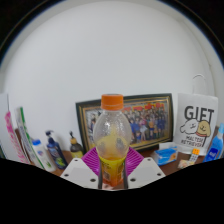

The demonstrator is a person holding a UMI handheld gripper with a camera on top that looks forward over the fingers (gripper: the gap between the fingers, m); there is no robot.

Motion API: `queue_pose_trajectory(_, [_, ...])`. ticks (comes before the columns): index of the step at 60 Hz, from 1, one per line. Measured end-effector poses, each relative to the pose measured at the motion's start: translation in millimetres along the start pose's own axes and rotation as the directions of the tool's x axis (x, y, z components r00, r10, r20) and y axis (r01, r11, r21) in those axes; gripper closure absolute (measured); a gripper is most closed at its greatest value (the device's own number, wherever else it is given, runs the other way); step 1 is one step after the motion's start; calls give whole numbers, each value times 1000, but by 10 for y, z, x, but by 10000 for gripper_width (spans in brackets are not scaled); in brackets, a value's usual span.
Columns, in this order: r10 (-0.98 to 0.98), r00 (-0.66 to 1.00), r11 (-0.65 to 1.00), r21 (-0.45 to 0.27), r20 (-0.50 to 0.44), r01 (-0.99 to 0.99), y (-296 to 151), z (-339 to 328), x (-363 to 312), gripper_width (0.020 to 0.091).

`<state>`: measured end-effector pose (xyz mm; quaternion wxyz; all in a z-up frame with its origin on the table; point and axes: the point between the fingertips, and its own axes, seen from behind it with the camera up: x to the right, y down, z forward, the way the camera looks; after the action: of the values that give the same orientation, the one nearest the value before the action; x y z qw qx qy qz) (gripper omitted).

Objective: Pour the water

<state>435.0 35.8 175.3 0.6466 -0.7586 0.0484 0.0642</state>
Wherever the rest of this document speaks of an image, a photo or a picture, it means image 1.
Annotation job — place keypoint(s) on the white blue-capped wash bottle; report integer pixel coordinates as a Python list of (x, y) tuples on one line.
[(43, 156)]

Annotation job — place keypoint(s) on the dark yellow-labelled pump bottle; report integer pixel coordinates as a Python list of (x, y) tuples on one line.
[(76, 150)]

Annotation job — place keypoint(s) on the dark blue pump bottle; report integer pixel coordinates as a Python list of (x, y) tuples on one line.
[(57, 153)]

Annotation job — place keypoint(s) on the small puzzle cube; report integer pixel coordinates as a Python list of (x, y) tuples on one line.
[(194, 155)]

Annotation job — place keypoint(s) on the white green shuttlecock tube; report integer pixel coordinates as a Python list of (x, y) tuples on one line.
[(28, 140)]

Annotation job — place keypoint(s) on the black-framed group photo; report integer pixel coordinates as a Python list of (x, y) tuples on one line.
[(150, 123)]

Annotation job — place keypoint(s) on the white paper gift bag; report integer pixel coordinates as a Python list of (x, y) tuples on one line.
[(196, 120)]

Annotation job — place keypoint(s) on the blue tissue pack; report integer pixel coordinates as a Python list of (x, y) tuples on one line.
[(166, 155)]

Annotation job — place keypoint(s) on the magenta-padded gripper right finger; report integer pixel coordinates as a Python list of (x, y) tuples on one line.
[(143, 171)]

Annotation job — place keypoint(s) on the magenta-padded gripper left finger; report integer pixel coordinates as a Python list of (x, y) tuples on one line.
[(81, 171)]

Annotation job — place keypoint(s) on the blue detergent bottle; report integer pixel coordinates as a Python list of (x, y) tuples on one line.
[(215, 148)]

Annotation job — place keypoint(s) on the pink shuttlecock tube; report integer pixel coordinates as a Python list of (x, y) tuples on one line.
[(15, 140)]

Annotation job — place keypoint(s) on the small snack packet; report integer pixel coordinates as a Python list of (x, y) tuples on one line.
[(185, 163)]

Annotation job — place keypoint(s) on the orange-capped clear drink bottle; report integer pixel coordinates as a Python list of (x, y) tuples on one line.
[(111, 140)]

